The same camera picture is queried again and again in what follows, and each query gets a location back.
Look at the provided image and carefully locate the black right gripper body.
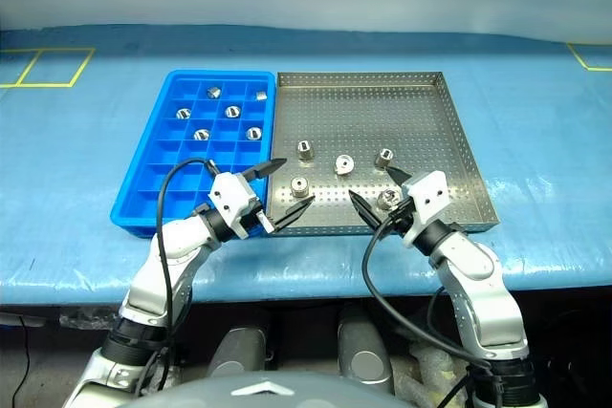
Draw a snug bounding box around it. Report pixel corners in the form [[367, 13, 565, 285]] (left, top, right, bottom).
[[380, 197, 416, 236]]

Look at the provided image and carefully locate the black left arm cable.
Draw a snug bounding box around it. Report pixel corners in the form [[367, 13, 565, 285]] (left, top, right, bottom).
[[136, 158, 219, 397]]

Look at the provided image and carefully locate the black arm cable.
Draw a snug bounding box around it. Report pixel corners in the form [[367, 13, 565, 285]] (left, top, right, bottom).
[[361, 219, 493, 371], [136, 158, 219, 397]]

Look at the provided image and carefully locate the blue plastic table cover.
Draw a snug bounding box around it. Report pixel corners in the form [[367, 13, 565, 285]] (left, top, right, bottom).
[[0, 24, 612, 307]]

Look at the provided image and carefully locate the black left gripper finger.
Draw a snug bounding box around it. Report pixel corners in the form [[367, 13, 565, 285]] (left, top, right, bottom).
[[274, 195, 316, 231], [242, 158, 288, 183]]

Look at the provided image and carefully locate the yellow tape marking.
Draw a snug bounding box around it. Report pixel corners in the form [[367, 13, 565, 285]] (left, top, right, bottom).
[[0, 48, 96, 89]]

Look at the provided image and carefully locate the perforated metal tray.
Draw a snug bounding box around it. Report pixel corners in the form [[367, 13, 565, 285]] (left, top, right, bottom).
[[261, 71, 501, 237]]

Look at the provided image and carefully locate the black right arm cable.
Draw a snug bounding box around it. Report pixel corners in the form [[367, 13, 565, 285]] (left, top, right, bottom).
[[361, 219, 493, 371]]

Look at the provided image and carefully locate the grey robot torso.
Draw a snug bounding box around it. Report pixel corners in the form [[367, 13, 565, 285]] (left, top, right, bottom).
[[114, 369, 403, 408]]

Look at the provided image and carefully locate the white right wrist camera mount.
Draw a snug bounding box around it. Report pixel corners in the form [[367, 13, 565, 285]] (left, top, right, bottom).
[[401, 170, 448, 247]]

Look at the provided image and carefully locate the grey rounded robot leg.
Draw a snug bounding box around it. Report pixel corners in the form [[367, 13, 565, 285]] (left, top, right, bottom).
[[337, 305, 396, 395], [208, 326, 269, 380]]

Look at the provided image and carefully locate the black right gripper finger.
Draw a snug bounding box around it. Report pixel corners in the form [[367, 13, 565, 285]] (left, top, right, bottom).
[[349, 190, 386, 232], [385, 166, 415, 187]]

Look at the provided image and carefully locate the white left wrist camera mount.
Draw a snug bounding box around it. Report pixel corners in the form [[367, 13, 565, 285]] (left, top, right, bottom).
[[208, 172, 263, 239]]

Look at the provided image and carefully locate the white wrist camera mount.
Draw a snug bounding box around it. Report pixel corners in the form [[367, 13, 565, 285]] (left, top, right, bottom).
[[208, 172, 263, 239], [401, 170, 448, 247]]

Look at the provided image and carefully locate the blue compartment tray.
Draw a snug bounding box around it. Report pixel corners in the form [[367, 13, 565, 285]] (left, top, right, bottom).
[[109, 69, 276, 240]]

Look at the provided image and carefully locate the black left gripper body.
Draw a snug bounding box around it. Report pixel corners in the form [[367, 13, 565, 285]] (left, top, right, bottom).
[[237, 169, 278, 239]]

